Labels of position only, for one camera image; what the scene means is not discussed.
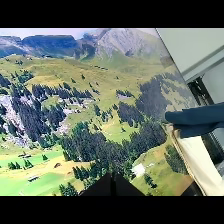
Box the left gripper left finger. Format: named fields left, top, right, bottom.
left=79, top=171, right=114, bottom=197

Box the cream garment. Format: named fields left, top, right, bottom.
left=169, top=125, right=224, bottom=197

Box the dark blue garment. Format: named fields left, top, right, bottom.
left=164, top=102, right=224, bottom=140

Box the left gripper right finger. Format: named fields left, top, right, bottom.
left=112, top=171, right=146, bottom=197

